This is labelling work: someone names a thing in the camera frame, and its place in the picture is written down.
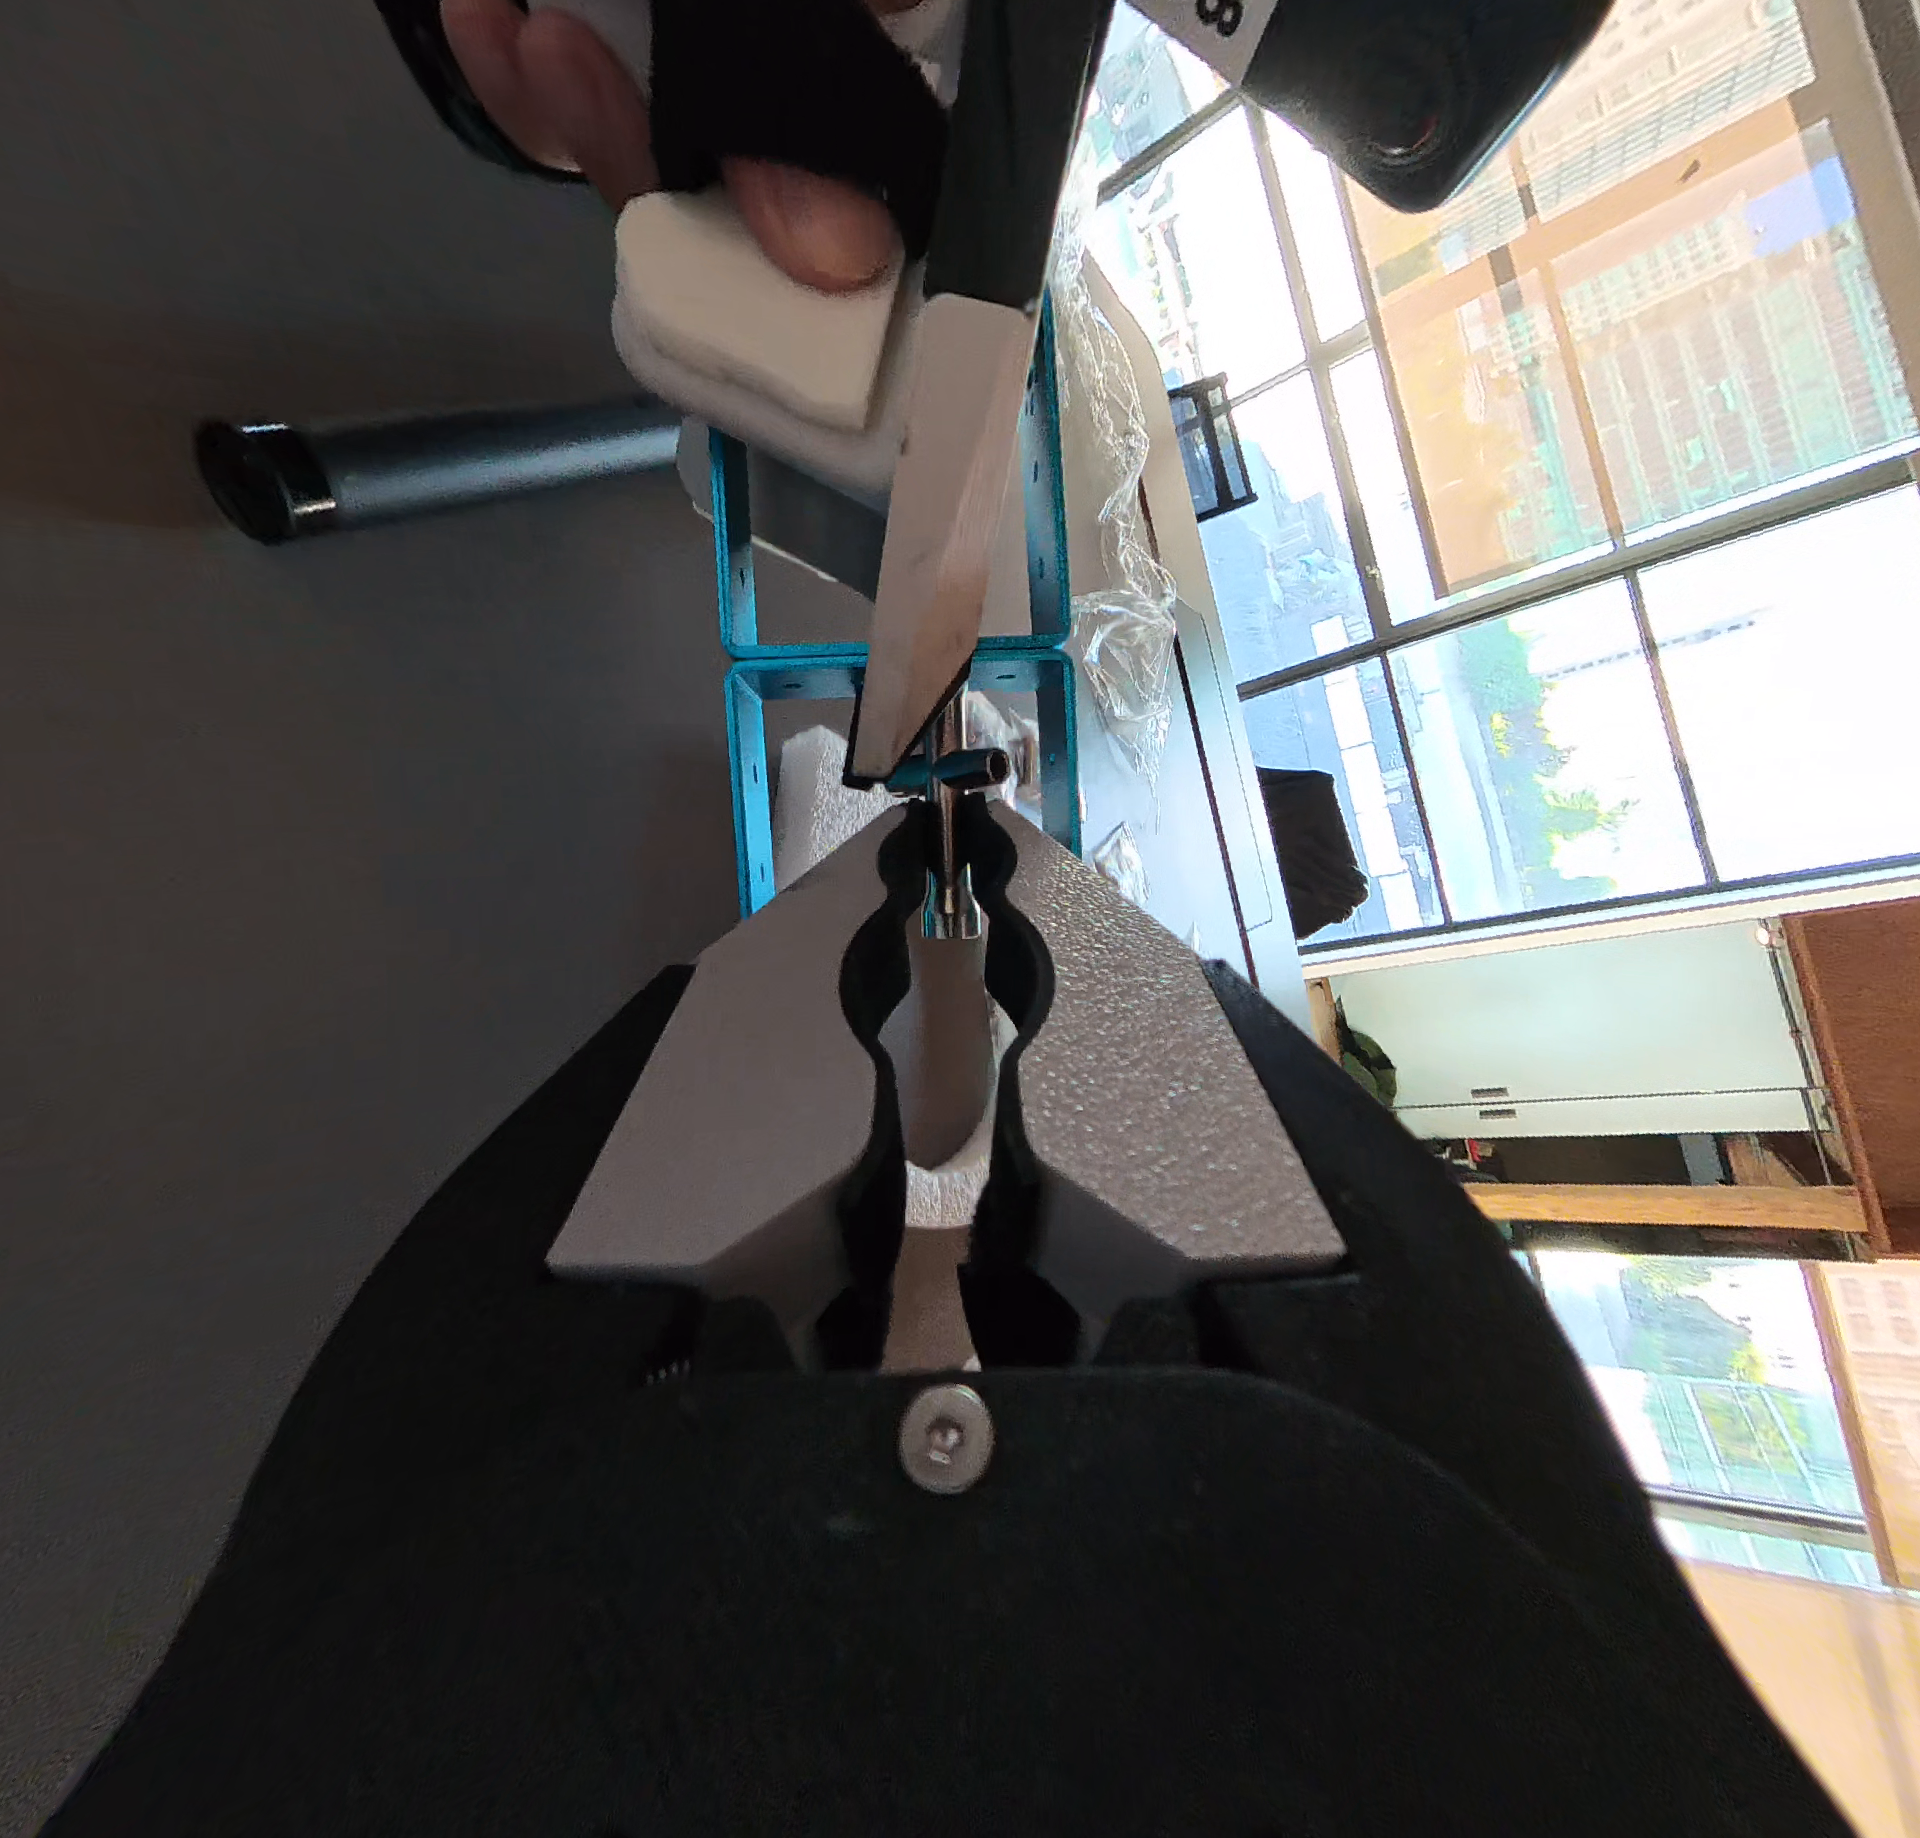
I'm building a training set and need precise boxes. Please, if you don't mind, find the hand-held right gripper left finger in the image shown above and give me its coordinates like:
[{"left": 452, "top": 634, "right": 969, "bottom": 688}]
[{"left": 544, "top": 811, "right": 928, "bottom": 1372}]

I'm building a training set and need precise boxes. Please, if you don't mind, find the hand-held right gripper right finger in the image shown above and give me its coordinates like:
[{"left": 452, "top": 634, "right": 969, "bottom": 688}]
[{"left": 964, "top": 804, "right": 1348, "bottom": 1372}]

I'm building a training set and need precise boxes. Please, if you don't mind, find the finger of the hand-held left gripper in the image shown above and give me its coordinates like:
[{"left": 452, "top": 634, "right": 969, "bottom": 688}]
[{"left": 840, "top": 285, "right": 1053, "bottom": 798}]

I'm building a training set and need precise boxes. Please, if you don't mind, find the blue metal bracket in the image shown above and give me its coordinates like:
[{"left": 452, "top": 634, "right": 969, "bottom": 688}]
[
  {"left": 724, "top": 650, "right": 1085, "bottom": 917},
  {"left": 711, "top": 323, "right": 1074, "bottom": 658}
]

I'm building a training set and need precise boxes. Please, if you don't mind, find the small metal cross wrench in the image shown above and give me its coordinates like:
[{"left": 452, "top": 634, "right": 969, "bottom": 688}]
[{"left": 885, "top": 713, "right": 1010, "bottom": 944}]

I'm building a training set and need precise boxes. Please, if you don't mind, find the person's left hand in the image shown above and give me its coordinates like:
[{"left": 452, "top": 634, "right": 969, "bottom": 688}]
[{"left": 442, "top": 0, "right": 963, "bottom": 295}]

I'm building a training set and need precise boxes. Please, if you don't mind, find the large crumpled clear plastic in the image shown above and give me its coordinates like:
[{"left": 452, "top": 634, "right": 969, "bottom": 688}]
[{"left": 1050, "top": 263, "right": 1190, "bottom": 805}]

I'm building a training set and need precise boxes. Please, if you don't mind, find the dark cloth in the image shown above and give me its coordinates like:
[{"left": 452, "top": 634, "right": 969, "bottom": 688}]
[{"left": 1259, "top": 765, "right": 1369, "bottom": 944}]

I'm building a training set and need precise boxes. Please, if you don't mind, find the white cabinet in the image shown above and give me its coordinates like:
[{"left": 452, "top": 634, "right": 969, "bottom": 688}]
[{"left": 1306, "top": 916, "right": 1832, "bottom": 1136}]

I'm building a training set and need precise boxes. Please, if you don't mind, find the large window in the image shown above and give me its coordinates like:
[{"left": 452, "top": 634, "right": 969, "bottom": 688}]
[{"left": 1096, "top": 0, "right": 1920, "bottom": 956}]

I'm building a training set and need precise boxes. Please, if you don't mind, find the wooden shelf board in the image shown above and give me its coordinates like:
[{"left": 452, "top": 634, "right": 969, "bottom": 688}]
[{"left": 1461, "top": 1182, "right": 1869, "bottom": 1240}]

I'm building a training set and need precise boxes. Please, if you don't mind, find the low window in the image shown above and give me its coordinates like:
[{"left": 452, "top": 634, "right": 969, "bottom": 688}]
[{"left": 1515, "top": 1244, "right": 1920, "bottom": 1586}]

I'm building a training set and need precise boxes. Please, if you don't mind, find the brown wooden cabinet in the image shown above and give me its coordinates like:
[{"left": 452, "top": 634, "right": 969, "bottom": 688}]
[{"left": 1785, "top": 894, "right": 1920, "bottom": 1256}]

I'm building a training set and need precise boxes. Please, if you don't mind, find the black frame stand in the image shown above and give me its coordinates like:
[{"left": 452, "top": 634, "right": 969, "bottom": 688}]
[{"left": 1168, "top": 375, "right": 1260, "bottom": 521}]

